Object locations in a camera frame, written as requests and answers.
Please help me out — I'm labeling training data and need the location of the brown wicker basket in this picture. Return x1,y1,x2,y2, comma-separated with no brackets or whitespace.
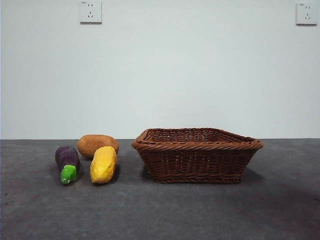
131,127,264,185

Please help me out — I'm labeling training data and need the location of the white wall socket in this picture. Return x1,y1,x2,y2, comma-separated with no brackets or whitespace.
295,2,315,26
79,0,103,25

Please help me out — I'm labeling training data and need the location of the yellow corn cob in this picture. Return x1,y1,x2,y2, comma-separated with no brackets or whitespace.
89,146,118,185

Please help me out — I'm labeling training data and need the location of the brown potato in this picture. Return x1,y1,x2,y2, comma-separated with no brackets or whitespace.
76,134,120,160

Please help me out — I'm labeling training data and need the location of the purple eggplant with green stem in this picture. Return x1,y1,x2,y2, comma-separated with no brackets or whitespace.
54,146,81,186

